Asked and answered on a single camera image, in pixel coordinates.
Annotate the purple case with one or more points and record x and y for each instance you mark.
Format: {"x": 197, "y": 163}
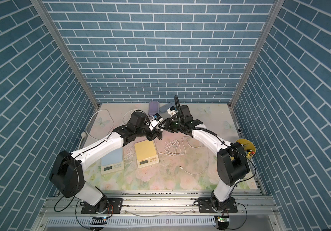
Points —
{"x": 154, "y": 107}

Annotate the yellow electronic scale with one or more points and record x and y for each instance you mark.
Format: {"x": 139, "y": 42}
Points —
{"x": 146, "y": 153}

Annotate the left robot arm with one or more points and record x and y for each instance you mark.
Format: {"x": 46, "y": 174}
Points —
{"x": 68, "y": 168}

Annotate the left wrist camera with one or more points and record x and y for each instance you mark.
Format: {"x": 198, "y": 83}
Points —
{"x": 157, "y": 117}

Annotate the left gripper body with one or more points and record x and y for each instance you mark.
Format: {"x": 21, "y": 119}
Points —
{"x": 150, "y": 134}

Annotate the aluminium rail frame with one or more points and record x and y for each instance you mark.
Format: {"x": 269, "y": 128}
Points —
{"x": 178, "y": 210}

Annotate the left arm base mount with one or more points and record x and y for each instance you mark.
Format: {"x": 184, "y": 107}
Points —
{"x": 105, "y": 206}

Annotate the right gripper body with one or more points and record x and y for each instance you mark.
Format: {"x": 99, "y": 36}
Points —
{"x": 173, "y": 126}

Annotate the blue electronic scale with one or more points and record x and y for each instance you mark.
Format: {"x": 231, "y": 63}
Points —
{"x": 112, "y": 162}

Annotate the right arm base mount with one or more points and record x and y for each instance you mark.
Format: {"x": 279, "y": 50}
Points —
{"x": 212, "y": 205}

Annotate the yellow cup with markers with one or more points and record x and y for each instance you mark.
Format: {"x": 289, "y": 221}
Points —
{"x": 248, "y": 146}

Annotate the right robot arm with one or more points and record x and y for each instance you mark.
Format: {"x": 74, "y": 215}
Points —
{"x": 232, "y": 164}

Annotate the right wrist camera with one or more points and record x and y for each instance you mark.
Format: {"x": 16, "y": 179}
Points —
{"x": 172, "y": 111}

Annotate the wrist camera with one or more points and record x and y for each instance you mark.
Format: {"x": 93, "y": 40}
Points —
{"x": 172, "y": 111}
{"x": 157, "y": 117}

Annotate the grey blue case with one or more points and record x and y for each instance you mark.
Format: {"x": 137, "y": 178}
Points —
{"x": 167, "y": 106}

